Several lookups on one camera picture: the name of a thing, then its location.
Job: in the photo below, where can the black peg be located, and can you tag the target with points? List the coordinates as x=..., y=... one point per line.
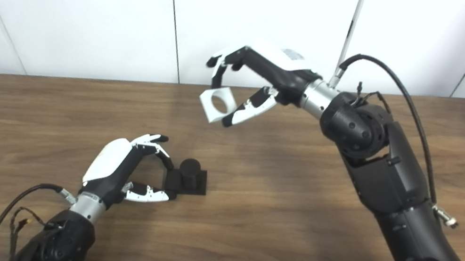
x=191, y=176

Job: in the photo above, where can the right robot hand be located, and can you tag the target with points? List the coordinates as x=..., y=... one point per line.
x=281, y=70

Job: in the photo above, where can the white square piece with hole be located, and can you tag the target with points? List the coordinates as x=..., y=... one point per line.
x=207, y=109

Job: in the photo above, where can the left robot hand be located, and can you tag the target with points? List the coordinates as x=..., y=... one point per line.
x=108, y=168

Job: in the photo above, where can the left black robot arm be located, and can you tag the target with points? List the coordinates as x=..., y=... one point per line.
x=60, y=239

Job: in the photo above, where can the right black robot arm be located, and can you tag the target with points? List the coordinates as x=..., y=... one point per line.
x=394, y=188

